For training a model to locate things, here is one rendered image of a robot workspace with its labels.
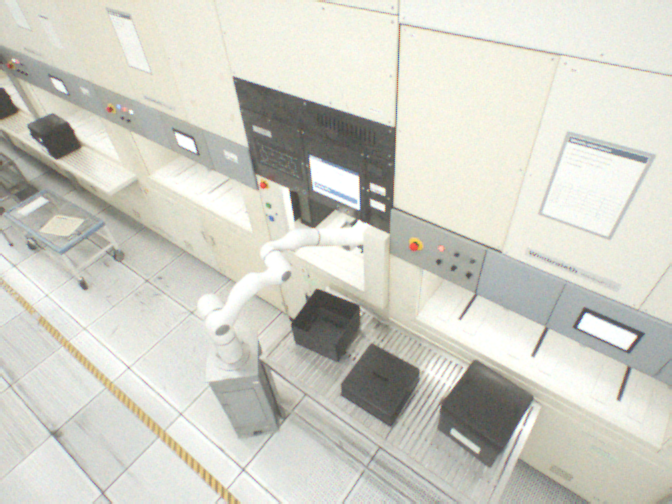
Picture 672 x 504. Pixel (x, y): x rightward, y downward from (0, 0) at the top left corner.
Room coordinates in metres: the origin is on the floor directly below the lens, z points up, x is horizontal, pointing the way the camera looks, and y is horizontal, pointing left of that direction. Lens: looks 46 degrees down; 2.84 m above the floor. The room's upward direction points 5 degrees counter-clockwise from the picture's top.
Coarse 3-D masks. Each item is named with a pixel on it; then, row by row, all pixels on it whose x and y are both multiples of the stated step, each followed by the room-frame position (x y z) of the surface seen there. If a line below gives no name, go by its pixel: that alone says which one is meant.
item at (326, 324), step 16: (320, 304) 1.57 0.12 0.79; (336, 304) 1.51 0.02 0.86; (352, 304) 1.45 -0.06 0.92; (304, 320) 1.44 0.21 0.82; (320, 320) 1.47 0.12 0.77; (336, 320) 1.46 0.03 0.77; (352, 320) 1.35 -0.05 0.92; (304, 336) 1.30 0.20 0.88; (320, 336) 1.37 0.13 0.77; (336, 336) 1.36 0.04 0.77; (352, 336) 1.34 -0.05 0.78; (320, 352) 1.25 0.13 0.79; (336, 352) 1.20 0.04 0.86
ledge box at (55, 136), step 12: (36, 120) 3.58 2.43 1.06; (48, 120) 3.55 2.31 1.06; (60, 120) 3.54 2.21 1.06; (36, 132) 3.39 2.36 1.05; (48, 132) 3.38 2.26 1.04; (60, 132) 3.44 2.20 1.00; (72, 132) 3.49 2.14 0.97; (48, 144) 3.34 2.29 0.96; (60, 144) 3.41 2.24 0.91; (72, 144) 3.47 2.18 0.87; (60, 156) 3.37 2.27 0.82
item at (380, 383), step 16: (368, 352) 1.18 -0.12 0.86; (384, 352) 1.18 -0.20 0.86; (352, 368) 1.10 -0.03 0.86; (368, 368) 1.10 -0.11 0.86; (384, 368) 1.09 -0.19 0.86; (400, 368) 1.08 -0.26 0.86; (416, 368) 1.07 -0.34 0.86; (352, 384) 1.02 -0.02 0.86; (368, 384) 1.01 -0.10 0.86; (384, 384) 1.00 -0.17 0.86; (400, 384) 1.00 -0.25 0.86; (416, 384) 1.04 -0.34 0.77; (352, 400) 0.98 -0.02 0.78; (368, 400) 0.93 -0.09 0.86; (384, 400) 0.92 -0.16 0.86; (400, 400) 0.92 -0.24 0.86; (384, 416) 0.86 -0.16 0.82
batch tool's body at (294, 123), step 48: (240, 96) 2.03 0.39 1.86; (288, 96) 1.82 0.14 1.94; (288, 144) 1.84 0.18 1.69; (336, 144) 1.65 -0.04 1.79; (384, 144) 1.50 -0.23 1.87; (288, 192) 1.94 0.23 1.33; (384, 240) 1.43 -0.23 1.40; (288, 288) 2.00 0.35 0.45; (336, 288) 1.70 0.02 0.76; (384, 288) 1.44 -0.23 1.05
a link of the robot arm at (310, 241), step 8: (288, 232) 1.54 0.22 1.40; (296, 232) 1.52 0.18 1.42; (304, 232) 1.53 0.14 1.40; (312, 232) 1.56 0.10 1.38; (280, 240) 1.52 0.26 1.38; (288, 240) 1.50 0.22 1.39; (296, 240) 1.50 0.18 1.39; (304, 240) 1.51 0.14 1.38; (312, 240) 1.53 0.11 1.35; (264, 248) 1.53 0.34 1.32; (272, 248) 1.52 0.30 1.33; (280, 248) 1.51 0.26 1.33; (288, 248) 1.49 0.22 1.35; (296, 248) 1.49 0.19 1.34; (264, 256) 1.49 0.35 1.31
